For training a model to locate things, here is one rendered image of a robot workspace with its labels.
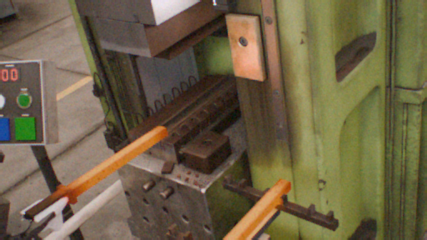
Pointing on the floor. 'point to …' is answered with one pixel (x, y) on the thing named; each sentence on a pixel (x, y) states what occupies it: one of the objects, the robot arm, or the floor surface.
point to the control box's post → (52, 181)
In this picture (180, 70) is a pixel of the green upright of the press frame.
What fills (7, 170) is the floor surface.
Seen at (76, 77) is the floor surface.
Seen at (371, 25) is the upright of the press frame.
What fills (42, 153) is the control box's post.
